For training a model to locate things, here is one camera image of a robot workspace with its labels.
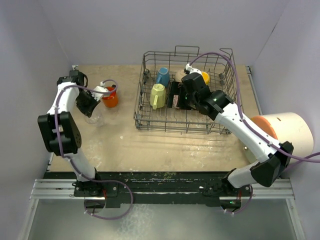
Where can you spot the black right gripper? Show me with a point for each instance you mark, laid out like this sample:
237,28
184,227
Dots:
174,89

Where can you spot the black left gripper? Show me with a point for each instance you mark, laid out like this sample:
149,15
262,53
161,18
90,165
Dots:
88,111

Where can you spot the blue flower mug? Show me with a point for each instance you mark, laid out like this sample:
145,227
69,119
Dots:
163,77

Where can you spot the pale yellow faceted mug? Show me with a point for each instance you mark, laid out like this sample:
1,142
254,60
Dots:
157,96

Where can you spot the clear glass cup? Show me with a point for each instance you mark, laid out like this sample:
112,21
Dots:
96,119

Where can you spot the orange mug black handle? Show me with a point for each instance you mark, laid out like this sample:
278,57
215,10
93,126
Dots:
111,100

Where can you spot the pink ghost pattern mug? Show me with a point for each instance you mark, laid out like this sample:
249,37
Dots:
175,101

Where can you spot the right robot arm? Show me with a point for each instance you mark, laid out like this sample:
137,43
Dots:
271,156

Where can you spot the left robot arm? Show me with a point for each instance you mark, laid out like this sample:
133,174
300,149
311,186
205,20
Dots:
58,128

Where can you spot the beige round teapot mug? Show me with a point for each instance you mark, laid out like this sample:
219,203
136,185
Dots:
179,75

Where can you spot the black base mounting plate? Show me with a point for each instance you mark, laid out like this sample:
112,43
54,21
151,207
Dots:
161,187

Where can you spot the white cylinder bin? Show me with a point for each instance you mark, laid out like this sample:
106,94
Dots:
291,127

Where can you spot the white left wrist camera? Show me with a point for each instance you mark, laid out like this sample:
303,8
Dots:
100,92

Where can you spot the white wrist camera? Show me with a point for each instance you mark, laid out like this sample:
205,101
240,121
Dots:
189,70
100,92

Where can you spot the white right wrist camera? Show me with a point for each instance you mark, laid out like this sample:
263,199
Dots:
189,70

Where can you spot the aluminium rail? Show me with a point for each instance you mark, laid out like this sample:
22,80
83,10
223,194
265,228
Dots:
52,189

